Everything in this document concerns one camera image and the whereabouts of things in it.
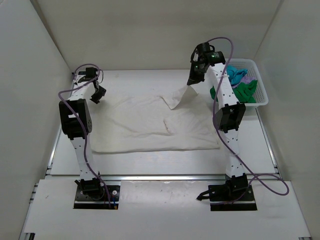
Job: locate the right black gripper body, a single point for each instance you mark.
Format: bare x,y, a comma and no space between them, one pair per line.
196,71

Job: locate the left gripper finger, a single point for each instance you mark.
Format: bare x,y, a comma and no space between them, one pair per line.
102,91
95,99

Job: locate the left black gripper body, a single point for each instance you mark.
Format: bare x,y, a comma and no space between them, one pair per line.
95,93

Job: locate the white t shirt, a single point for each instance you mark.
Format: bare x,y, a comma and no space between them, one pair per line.
177,121

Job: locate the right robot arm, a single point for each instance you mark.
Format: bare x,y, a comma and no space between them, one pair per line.
228,112

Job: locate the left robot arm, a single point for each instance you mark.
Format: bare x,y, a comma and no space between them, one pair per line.
76,124

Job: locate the teal t shirt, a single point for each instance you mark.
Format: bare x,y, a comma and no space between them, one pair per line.
235,75

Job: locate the lilac t shirt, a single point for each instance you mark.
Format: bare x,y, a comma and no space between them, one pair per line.
248,80

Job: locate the green t shirt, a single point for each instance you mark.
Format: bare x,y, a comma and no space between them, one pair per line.
245,91

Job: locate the white plastic basket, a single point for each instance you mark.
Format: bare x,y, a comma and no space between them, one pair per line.
260,94

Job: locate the aluminium table rail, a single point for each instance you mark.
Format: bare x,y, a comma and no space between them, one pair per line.
210,177

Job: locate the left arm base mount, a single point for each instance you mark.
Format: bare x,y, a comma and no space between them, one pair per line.
92,195

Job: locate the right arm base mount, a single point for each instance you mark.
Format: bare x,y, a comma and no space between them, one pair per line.
229,197

